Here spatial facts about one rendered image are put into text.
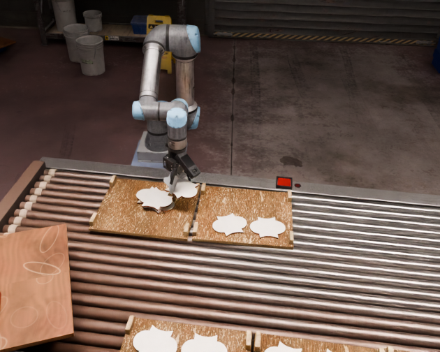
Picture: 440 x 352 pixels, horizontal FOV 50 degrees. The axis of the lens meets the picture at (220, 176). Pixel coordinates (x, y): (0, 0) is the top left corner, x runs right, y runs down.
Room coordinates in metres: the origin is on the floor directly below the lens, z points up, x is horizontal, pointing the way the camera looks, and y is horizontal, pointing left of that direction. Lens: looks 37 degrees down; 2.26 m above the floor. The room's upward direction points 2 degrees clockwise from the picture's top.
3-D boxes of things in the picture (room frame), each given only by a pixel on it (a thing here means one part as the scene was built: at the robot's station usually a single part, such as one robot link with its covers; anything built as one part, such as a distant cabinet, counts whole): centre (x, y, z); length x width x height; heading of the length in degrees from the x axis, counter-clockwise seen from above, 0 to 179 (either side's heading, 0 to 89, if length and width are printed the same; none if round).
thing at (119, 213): (1.55, 0.31, 0.93); 0.41 x 0.35 x 0.02; 84
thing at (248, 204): (1.52, -0.11, 0.93); 0.41 x 0.35 x 0.02; 86
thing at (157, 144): (2.05, 0.32, 0.98); 0.15 x 0.15 x 0.10
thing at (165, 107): (1.66, 0.19, 1.35); 0.11 x 0.11 x 0.08; 1
